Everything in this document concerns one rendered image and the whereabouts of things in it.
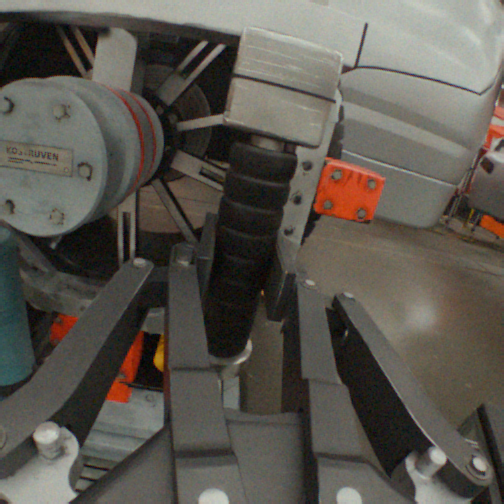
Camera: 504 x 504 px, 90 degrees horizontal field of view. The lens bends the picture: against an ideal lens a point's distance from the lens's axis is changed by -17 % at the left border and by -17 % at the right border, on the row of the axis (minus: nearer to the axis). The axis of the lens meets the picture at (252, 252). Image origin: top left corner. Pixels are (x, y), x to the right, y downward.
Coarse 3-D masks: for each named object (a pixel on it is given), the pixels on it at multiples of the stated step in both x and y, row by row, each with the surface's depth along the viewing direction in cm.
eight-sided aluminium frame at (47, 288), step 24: (0, 24) 29; (336, 96) 33; (336, 120) 34; (288, 144) 39; (312, 168) 36; (312, 192) 37; (288, 216) 39; (24, 240) 42; (288, 240) 40; (24, 264) 40; (48, 264) 45; (24, 288) 40; (48, 288) 42; (72, 288) 47; (96, 288) 46; (48, 312) 42; (72, 312) 43
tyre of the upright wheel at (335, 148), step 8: (0, 48) 33; (344, 112) 42; (336, 128) 42; (344, 128) 43; (336, 136) 43; (336, 144) 43; (328, 152) 44; (336, 152) 44; (312, 216) 48; (320, 216) 48; (312, 224) 48; (304, 232) 49; (32, 240) 47; (304, 240) 50; (40, 248) 47; (48, 256) 48; (56, 264) 48; (64, 272) 49; (72, 272) 49
